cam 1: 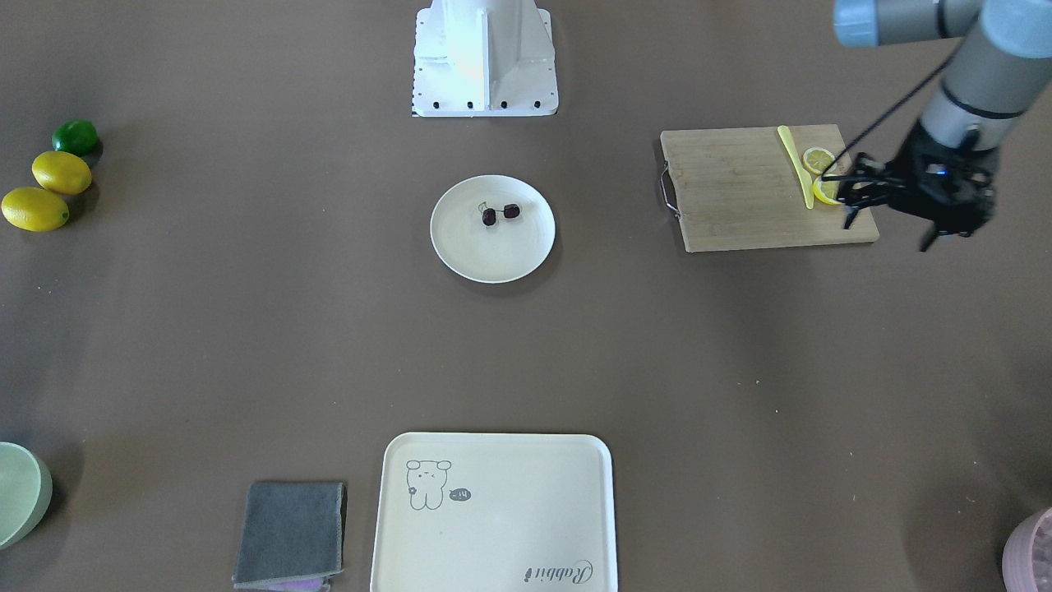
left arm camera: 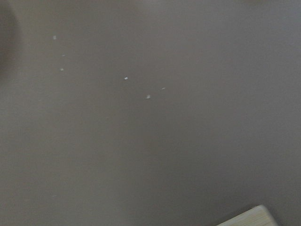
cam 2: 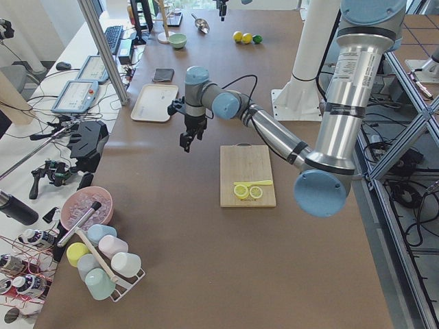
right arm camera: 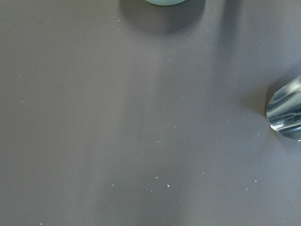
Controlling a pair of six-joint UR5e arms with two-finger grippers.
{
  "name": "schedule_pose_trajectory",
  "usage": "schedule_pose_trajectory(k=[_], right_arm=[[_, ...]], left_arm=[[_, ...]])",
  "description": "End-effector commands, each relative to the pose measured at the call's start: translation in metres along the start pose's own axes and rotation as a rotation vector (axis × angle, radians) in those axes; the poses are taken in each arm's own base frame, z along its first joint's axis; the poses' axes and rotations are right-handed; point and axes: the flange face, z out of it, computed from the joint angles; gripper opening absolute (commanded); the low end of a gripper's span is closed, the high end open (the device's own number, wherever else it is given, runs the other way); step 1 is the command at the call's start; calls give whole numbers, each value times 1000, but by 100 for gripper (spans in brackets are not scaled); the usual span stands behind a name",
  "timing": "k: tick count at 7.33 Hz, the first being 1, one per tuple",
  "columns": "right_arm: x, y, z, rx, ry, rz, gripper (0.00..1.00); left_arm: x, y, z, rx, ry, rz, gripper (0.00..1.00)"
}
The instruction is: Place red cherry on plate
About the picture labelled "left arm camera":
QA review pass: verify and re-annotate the wooden cutting board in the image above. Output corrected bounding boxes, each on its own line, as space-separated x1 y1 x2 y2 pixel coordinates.
217 205 278 226

